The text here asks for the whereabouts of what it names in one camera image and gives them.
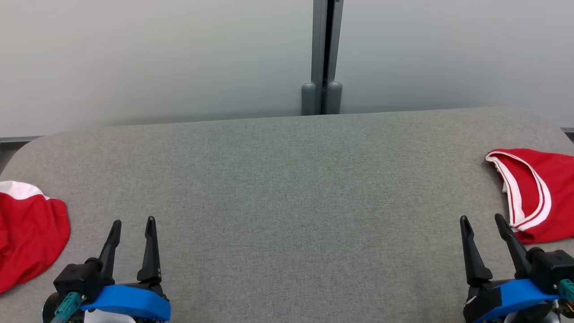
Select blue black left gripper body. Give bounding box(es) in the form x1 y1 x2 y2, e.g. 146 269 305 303
81 283 172 323

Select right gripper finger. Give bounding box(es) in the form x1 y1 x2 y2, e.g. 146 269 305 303
495 214 534 279
460 215 493 287

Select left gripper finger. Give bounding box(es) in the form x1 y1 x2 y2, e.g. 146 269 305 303
137 216 162 284
98 219 122 276

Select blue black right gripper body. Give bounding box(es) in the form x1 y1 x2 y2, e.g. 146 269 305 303
463 278 560 323

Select red shirt white sleeves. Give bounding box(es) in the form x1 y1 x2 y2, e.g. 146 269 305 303
486 148 574 245
0 181 71 294

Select teal right cable connector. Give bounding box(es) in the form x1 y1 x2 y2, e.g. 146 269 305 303
557 278 574 302

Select teal cable connector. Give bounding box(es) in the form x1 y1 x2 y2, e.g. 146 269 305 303
557 278 574 302
50 292 83 323

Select teal left cable connector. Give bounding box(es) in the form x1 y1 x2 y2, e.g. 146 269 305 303
50 292 83 323

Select grey cylindrical post cap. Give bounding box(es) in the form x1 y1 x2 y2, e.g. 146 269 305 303
326 81 343 115
301 82 317 116

